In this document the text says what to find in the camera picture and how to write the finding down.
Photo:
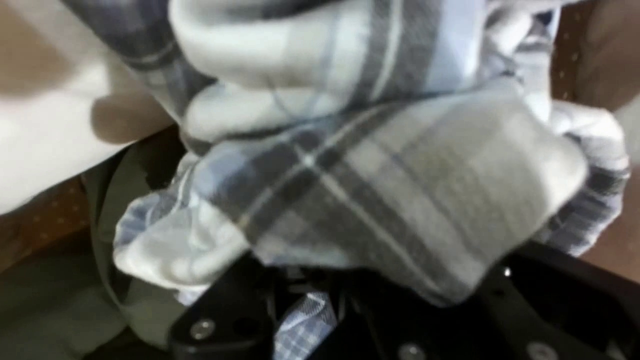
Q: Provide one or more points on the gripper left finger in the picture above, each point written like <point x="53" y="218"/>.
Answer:
<point x="225" y="320"/>

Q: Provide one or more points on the white cloth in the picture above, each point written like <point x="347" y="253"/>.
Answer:
<point x="45" y="120"/>

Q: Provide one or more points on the grey white checked garment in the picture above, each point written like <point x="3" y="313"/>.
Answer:
<point x="360" y="165"/>

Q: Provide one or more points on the olive green laundry basket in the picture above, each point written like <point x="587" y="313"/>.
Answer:
<point x="130" y="300"/>

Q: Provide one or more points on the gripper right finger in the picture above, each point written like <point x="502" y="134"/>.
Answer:
<point x="540" y="310"/>

